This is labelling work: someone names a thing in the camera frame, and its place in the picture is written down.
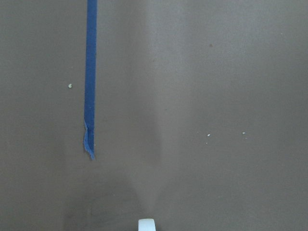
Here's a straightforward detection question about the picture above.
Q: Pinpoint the white ceramic cup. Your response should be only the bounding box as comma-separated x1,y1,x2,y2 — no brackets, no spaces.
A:
138,218,156,231

